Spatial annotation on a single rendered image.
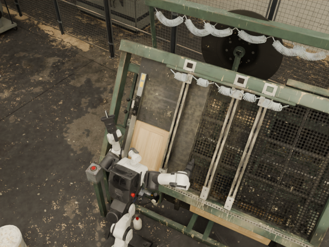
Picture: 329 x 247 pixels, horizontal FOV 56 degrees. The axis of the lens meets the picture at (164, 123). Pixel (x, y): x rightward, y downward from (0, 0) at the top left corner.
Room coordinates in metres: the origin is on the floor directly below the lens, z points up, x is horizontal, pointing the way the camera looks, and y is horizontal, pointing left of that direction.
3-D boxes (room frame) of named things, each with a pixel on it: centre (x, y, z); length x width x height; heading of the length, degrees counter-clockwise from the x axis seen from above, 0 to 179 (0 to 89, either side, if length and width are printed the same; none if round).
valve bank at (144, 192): (1.70, 0.26, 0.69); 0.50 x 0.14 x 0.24; 66
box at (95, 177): (1.82, 0.69, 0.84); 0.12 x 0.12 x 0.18; 66
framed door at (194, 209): (1.60, -0.74, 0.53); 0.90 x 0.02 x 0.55; 66
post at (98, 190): (1.82, 0.69, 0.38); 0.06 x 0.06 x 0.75; 66
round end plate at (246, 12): (2.59, -0.69, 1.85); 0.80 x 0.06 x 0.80; 66
